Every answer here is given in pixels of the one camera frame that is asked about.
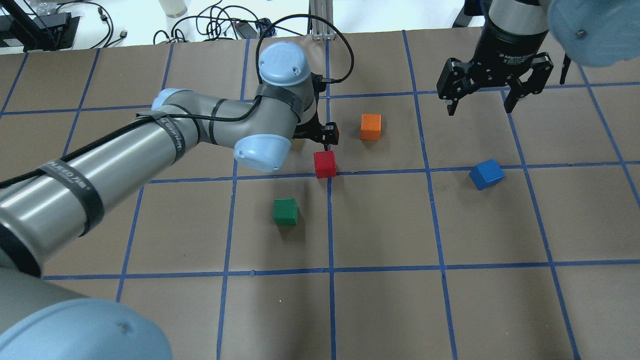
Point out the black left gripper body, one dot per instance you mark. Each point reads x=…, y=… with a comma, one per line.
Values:
x=330, y=134

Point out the blue wooden block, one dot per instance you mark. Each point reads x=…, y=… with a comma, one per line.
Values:
x=486, y=174

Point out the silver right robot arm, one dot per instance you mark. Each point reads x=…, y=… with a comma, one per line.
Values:
x=592, y=33

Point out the orange wooden block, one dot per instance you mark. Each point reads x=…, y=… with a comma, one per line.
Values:
x=370, y=127

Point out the brown paper table mat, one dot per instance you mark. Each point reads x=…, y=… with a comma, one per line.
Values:
x=399, y=256

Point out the black power adapter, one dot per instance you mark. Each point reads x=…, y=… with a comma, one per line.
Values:
x=245, y=30

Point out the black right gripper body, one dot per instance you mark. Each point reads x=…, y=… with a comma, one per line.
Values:
x=505, y=50

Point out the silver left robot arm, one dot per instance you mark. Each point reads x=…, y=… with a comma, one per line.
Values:
x=66, y=198

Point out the aluminium frame post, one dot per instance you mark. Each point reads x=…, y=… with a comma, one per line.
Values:
x=321, y=14

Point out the red wooden block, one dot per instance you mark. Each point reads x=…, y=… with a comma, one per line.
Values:
x=325, y=165

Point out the black camera stand base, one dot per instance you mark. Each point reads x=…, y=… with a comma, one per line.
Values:
x=51, y=32

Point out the green wooden block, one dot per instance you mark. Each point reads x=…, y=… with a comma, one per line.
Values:
x=285, y=212

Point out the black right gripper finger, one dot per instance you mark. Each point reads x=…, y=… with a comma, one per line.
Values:
x=516, y=93
x=452, y=101

